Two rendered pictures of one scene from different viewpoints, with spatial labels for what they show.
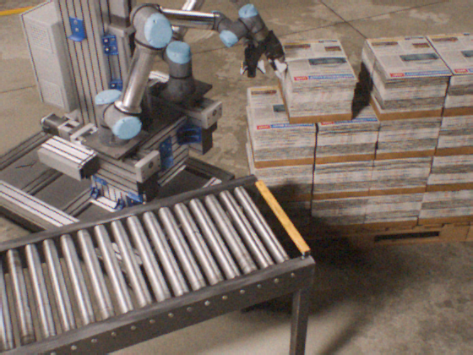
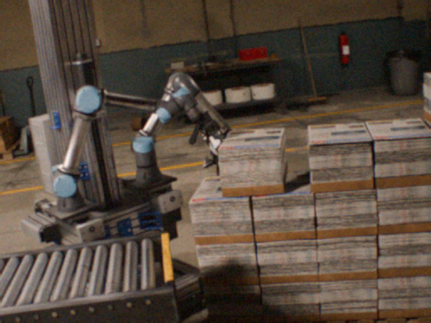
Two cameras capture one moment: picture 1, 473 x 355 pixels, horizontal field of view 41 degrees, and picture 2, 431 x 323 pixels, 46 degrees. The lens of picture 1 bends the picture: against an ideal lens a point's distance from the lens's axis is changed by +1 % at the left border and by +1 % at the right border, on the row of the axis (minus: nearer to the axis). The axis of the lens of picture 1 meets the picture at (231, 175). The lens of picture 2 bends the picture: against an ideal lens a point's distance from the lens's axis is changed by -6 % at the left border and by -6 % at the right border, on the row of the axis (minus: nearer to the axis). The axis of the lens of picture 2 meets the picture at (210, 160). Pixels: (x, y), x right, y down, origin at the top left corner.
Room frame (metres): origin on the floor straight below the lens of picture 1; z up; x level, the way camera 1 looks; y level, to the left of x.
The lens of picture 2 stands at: (0.05, -0.93, 1.66)
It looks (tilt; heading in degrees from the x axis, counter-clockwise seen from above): 15 degrees down; 17
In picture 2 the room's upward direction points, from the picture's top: 7 degrees counter-clockwise
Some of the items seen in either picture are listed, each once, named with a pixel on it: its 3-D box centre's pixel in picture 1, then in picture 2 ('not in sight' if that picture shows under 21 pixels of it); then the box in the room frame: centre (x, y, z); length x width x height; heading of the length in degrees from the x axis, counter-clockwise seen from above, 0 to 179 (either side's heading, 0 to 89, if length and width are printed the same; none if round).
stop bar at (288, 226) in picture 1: (281, 215); (167, 256); (1.76, -0.19, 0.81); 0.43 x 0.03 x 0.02; 21
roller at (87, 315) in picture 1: (77, 280); not in sight; (1.48, 0.56, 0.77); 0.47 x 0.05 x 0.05; 21
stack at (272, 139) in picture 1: (360, 166); (318, 256); (2.54, -0.67, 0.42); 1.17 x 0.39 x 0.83; 94
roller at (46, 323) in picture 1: (40, 291); not in sight; (1.43, 0.68, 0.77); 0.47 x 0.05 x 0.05; 21
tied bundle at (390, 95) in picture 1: (400, 77); (338, 156); (2.55, -0.80, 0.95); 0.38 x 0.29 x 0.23; 5
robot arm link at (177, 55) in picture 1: (178, 57); (144, 150); (2.70, 0.25, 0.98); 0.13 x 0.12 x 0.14; 30
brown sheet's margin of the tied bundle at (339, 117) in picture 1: (317, 109); (254, 185); (2.42, -0.40, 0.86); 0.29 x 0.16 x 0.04; 94
